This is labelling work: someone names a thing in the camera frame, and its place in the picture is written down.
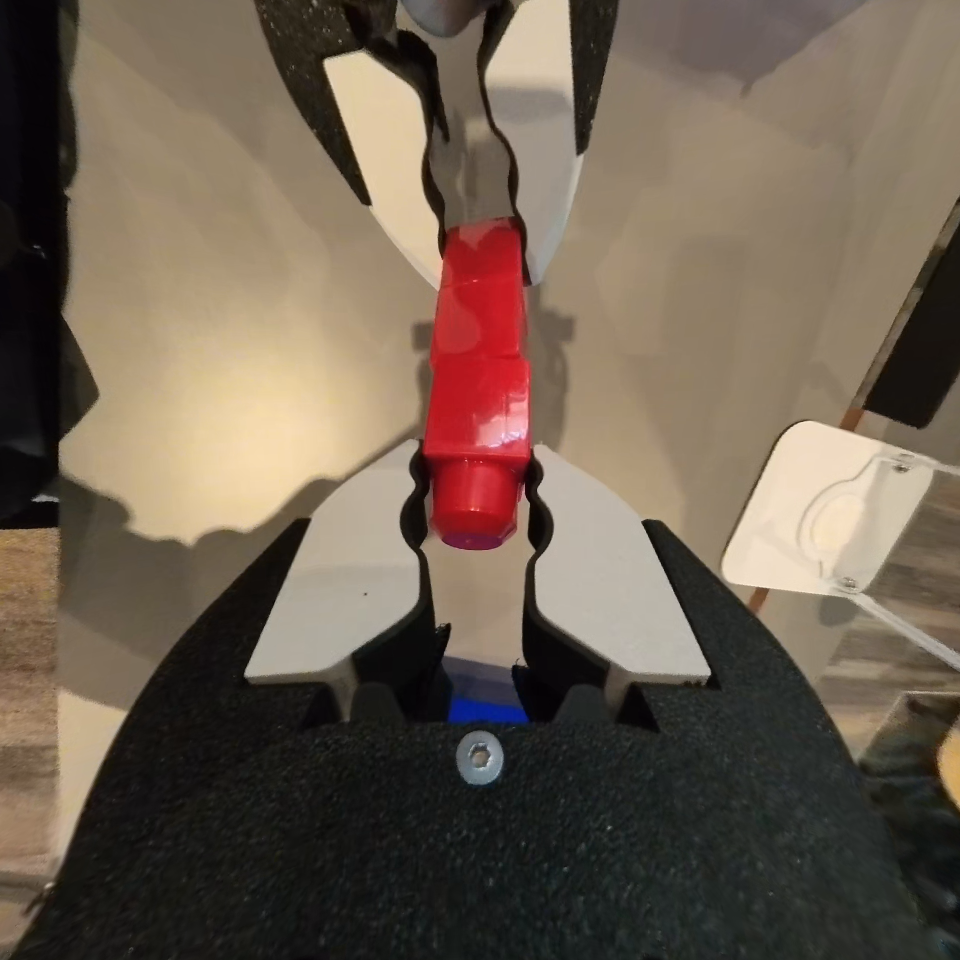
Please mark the blue plastic bin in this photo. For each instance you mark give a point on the blue plastic bin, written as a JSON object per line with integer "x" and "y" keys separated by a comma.
{"x": 480, "y": 709}

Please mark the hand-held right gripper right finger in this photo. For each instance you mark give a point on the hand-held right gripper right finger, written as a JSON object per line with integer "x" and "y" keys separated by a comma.
{"x": 615, "y": 592}

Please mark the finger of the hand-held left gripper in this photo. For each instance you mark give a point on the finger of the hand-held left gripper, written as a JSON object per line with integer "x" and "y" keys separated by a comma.
{"x": 544, "y": 112}
{"x": 382, "y": 135}

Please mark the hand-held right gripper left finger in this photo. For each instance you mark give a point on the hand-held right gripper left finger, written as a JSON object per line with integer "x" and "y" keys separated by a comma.
{"x": 337, "y": 592}

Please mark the person's black clothing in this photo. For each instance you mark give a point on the person's black clothing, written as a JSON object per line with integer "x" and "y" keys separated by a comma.
{"x": 30, "y": 300}

